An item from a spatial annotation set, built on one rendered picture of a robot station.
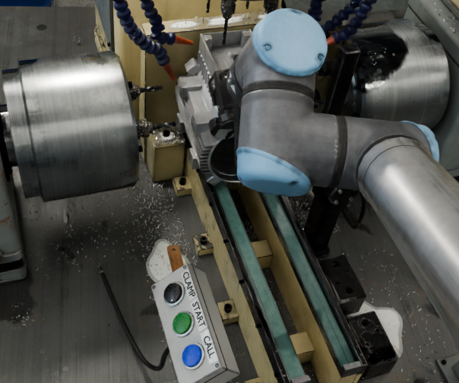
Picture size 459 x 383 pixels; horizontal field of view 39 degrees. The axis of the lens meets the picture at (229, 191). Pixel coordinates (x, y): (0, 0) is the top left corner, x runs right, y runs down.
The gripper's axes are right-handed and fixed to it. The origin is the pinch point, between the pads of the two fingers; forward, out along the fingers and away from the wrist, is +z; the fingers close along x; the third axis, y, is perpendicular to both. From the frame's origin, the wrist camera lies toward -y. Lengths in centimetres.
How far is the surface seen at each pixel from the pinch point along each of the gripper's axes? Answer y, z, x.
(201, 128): 3.3, 4.5, 2.5
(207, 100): 8.9, 7.1, -0.4
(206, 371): -35.2, -18.6, 15.2
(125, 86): 10.6, -1.9, 15.5
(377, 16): 43, 58, -72
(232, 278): -24.0, 11.6, 1.0
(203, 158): -1.7, 7.2, 2.8
